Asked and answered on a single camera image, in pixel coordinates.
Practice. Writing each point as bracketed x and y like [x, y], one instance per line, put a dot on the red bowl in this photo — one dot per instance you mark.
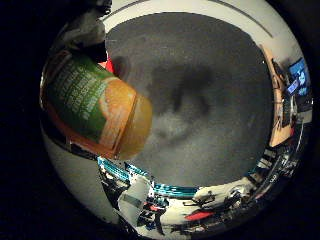
[109, 66]

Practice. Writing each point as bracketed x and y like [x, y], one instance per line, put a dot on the blue screen monitor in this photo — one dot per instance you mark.
[300, 75]

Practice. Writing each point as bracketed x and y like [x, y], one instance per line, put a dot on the teal storage bin shelf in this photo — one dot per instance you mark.
[173, 190]

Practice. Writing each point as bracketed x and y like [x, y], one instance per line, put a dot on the orange juice bottle green cap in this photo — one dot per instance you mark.
[96, 106]

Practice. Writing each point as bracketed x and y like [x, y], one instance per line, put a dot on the person in grey top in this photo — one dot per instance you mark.
[133, 200]

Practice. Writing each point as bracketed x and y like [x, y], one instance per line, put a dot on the laptop with lit screen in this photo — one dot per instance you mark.
[293, 87]

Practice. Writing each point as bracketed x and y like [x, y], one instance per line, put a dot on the wooden desk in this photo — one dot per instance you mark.
[278, 133]

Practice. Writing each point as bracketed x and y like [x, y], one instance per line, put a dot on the red office chair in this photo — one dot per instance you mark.
[199, 215]

